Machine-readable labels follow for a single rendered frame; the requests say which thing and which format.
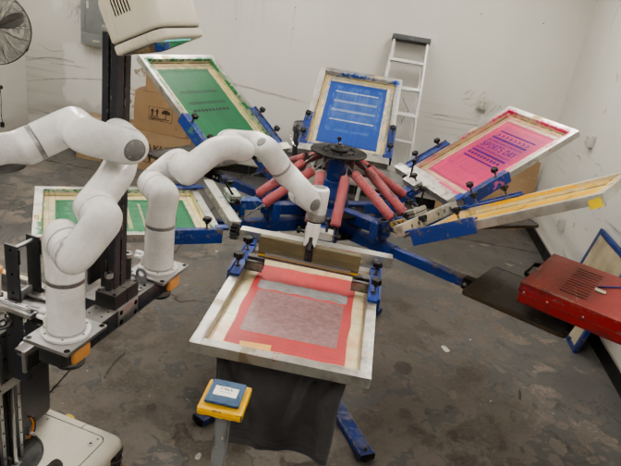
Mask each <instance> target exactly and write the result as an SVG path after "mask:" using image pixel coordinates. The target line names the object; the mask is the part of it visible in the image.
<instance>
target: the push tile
mask: <svg viewBox="0 0 621 466"><path fill-rule="evenodd" d="M246 388H247V386H246V385H242V384H238V383H234V382H229V381H225V380H221V379H216V378H214V380H213V382H212V384H211V386H210V388H209V391H208V393H207V395H206V397H205V399H204V402H209V403H212V404H217V405H222V406H226V407H230V408H235V409H238V407H239V405H240V402H241V400H242V398H243V396H244V393H245V391H246Z"/></svg>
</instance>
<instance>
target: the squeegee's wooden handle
mask: <svg viewBox="0 0 621 466"><path fill-rule="evenodd" d="M306 248H307V245H306V246H304V245H303V242H301V241H296V240H292V239H284V238H279V237H275V236H270V235H265V234H261V237H260V244H259V250H258V253H262V254H265V253H266V252H269V253H273V254H277V255H282V256H286V257H291V258H295V259H300V260H304V256H305V251H306ZM312 253H313V256H312V262H313V263H317V264H326V265H330V266H334V267H339V268H343V269H347V270H351V272H350V273H355V274H357V273H358V272H359V265H360V261H361V256H362V255H361V254H358V253H354V252H349V251H341V250H337V249H332V248H327V247H324V246H319V245H316V246H315V247H314V248H313V252H312Z"/></svg>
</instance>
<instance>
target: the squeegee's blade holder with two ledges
mask: <svg viewBox="0 0 621 466"><path fill-rule="evenodd" d="M264 255H265V256H269V257H274V258H277V259H282V260H287V261H290V262H295V263H300V264H307V265H312V266H317V267H321V268H325V269H330V270H335V271H338V272H343V273H348V274H350V272H351V270H347V269H343V268H339V267H334V266H330V265H326V264H317V263H313V262H311V263H310V262H305V261H304V260H300V259H295V258H291V257H286V256H282V255H277V254H273V253H269V252H266V253H265V254H264Z"/></svg>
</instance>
